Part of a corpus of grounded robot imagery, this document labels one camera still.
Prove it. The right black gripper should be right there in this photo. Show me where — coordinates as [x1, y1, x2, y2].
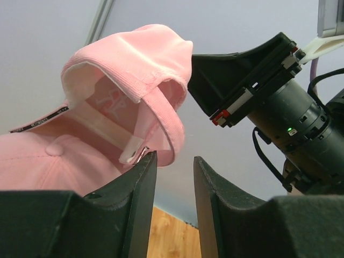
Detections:
[188, 32, 301, 127]

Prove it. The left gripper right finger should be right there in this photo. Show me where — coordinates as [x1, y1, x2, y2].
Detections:
[193, 156, 343, 257]

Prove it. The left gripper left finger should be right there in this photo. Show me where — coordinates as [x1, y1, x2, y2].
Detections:
[1, 152, 157, 257]

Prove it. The pink baseball cap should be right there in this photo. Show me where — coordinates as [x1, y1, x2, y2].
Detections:
[1, 24, 193, 196]

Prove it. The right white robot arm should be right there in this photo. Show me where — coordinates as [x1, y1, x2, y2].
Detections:
[188, 33, 343, 195]

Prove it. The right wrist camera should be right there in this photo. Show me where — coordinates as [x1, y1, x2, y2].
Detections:
[297, 0, 343, 65]

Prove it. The left aluminium frame post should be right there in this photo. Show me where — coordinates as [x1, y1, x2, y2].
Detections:
[84, 0, 114, 46]

